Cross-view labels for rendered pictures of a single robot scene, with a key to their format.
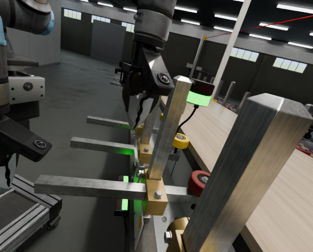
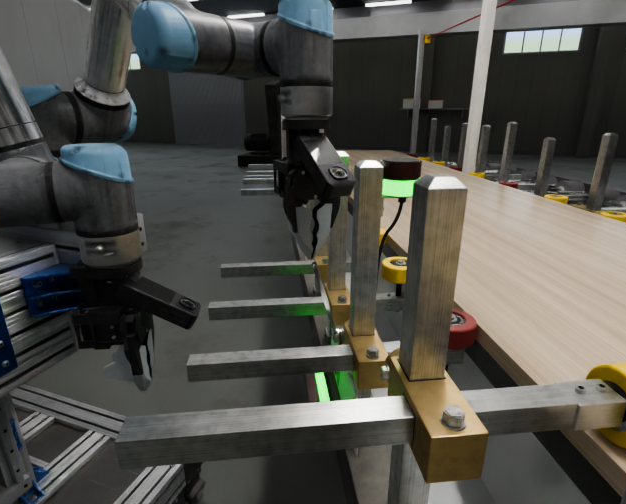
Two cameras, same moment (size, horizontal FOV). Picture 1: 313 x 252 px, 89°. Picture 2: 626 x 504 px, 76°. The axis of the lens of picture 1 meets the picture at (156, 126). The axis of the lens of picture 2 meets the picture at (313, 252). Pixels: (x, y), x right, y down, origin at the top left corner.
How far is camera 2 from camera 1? 23 cm
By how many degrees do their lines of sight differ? 8
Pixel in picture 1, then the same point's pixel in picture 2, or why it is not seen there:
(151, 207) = (366, 373)
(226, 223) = (428, 312)
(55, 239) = not seen: outside the picture
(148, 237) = not seen: hidden behind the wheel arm
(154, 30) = (310, 109)
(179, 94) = (369, 187)
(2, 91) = (137, 240)
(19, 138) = (163, 299)
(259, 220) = (546, 358)
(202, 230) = (410, 332)
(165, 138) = (364, 261)
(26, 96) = not seen: hidden behind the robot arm
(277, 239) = (574, 376)
